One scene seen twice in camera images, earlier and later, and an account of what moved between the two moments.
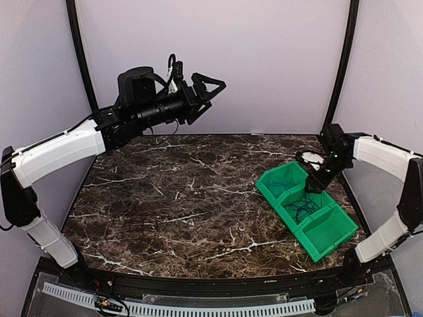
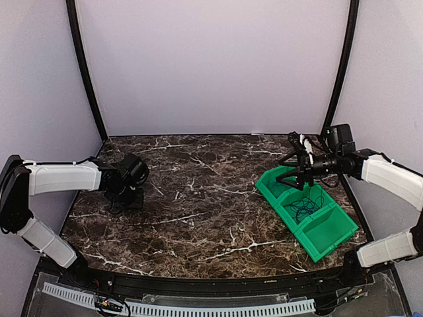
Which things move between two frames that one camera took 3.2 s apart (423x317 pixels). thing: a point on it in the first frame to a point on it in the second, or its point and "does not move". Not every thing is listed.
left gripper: (192, 102) to (137, 201)
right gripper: (315, 179) to (305, 171)
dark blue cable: (308, 206) does not move
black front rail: (93, 278) does not move
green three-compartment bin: (324, 232) does not move
